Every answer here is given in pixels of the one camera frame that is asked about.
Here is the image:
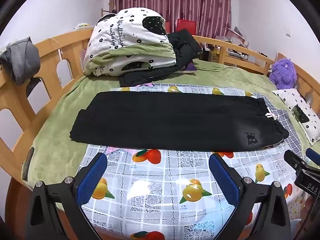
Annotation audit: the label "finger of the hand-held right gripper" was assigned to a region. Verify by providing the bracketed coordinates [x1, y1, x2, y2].
[306, 148, 320, 166]
[284, 150, 309, 174]

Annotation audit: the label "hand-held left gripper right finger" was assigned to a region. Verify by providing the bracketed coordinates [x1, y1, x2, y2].
[209, 152, 292, 240]

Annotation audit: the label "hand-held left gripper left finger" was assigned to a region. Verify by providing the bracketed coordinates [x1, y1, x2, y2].
[26, 152, 108, 240]

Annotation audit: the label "black pants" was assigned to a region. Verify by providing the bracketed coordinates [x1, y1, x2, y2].
[69, 91, 290, 153]

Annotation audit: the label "grey checked cloth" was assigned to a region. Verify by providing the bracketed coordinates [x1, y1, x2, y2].
[254, 94, 308, 153]

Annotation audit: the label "white floral pillow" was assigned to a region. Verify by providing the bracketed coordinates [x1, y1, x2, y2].
[272, 88, 320, 145]

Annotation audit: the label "fruit print plastic tablecloth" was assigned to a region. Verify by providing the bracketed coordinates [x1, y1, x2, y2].
[80, 84, 310, 240]

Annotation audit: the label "black flat object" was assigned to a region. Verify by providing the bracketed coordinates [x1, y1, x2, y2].
[22, 147, 35, 181]

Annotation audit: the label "green bed blanket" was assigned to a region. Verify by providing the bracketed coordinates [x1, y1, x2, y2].
[26, 59, 320, 210]

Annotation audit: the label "purple plush toy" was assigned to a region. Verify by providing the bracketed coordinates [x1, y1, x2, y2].
[269, 58, 298, 90]

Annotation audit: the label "purple white pouch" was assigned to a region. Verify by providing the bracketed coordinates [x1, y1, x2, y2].
[179, 61, 198, 74]

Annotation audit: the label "white appliance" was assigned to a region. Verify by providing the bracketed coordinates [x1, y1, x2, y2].
[226, 51, 249, 61]

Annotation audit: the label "cardboard box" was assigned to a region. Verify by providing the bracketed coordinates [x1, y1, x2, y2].
[208, 47, 222, 62]

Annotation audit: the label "black jacket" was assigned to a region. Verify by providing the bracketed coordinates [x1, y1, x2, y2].
[119, 29, 203, 88]

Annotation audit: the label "pile of papers and boxes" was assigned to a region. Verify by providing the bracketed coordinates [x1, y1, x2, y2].
[215, 26, 250, 48]

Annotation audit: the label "grey garment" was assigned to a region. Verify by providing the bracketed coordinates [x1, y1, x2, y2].
[0, 36, 42, 86]

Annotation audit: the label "white floral folded quilt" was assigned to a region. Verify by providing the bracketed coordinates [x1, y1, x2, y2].
[83, 8, 177, 77]

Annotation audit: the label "dark red patterned curtain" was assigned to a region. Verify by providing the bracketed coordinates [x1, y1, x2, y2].
[109, 0, 231, 39]

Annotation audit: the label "wooden bed frame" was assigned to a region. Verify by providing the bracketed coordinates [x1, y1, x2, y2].
[0, 26, 320, 240]

